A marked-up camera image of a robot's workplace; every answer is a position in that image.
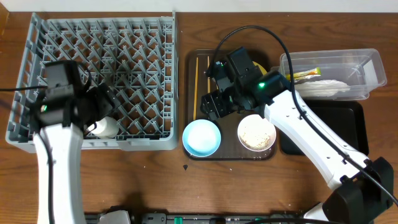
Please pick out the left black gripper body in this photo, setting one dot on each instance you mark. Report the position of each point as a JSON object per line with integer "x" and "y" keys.
{"x": 106, "y": 101}

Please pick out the clear plastic waste bin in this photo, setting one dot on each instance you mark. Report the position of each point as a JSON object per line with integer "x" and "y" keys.
{"x": 361, "y": 69}

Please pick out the white bowl with crumbs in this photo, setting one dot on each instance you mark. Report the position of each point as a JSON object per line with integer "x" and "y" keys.
{"x": 256, "y": 134}

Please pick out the light blue bowl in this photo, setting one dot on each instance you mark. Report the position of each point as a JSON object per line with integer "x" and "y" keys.
{"x": 201, "y": 138}

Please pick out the grey plastic dish rack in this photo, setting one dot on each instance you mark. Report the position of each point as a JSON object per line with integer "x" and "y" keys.
{"x": 136, "y": 57}

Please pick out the black equipment rail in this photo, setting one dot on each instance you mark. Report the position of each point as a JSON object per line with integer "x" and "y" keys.
{"x": 163, "y": 217}

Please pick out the white cup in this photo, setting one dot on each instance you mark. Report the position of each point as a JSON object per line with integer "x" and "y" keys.
{"x": 105, "y": 128}

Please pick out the green yellow snack wrapper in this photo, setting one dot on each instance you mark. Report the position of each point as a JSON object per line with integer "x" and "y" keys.
{"x": 308, "y": 74}

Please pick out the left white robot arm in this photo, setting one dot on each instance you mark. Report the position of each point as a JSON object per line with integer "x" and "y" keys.
{"x": 59, "y": 118}

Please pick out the dark brown serving tray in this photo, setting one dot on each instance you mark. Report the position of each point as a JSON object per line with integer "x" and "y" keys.
{"x": 230, "y": 148}

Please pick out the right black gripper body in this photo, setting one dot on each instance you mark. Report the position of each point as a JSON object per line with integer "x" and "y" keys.
{"x": 224, "y": 103}

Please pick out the wooden chopstick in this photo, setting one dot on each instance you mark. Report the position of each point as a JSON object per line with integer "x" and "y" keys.
{"x": 208, "y": 79}
{"x": 195, "y": 91}

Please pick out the black waste tray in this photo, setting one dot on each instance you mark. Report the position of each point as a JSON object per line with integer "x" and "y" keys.
{"x": 345, "y": 118}

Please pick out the white tissue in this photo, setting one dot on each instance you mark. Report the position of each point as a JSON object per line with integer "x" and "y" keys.
{"x": 321, "y": 88}

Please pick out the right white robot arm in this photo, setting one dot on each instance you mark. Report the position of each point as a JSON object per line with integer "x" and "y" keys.
{"x": 362, "y": 189}

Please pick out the yellow round plate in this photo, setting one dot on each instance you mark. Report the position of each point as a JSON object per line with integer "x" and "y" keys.
{"x": 262, "y": 69}

